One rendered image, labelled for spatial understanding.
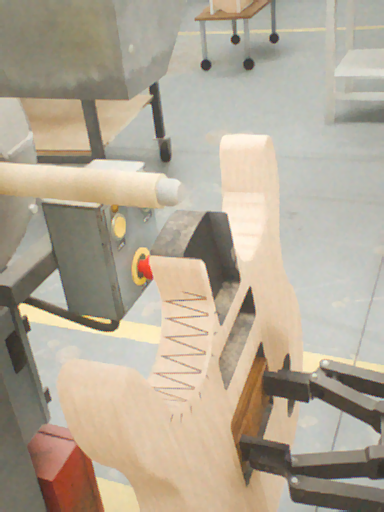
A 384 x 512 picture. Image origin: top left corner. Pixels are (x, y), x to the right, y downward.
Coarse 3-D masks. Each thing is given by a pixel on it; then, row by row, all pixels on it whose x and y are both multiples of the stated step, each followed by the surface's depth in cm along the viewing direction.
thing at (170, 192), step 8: (160, 184) 56; (168, 184) 56; (176, 184) 56; (160, 192) 56; (168, 192) 56; (176, 192) 56; (184, 192) 57; (160, 200) 56; (168, 200) 56; (176, 200) 56
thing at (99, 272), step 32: (96, 160) 101; (64, 224) 90; (96, 224) 88; (128, 224) 94; (64, 256) 93; (96, 256) 91; (128, 256) 95; (64, 288) 97; (96, 288) 94; (128, 288) 96; (96, 320) 103
